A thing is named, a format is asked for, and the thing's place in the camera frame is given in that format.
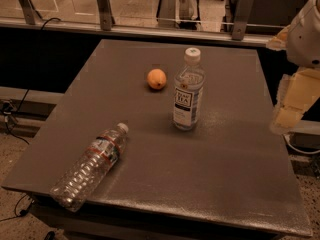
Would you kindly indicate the orange fruit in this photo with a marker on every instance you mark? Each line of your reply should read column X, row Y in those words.
column 156, row 79

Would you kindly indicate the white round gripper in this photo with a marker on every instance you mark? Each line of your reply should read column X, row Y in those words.
column 306, row 40

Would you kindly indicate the metal window railing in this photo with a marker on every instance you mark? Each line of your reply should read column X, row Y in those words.
column 220, row 21

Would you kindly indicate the clear crushed water bottle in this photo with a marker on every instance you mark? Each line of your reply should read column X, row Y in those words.
column 83, row 177

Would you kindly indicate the grey square table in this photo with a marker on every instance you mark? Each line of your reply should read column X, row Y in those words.
column 230, row 170

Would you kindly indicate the blue label tea bottle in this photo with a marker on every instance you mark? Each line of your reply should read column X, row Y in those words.
column 188, row 90

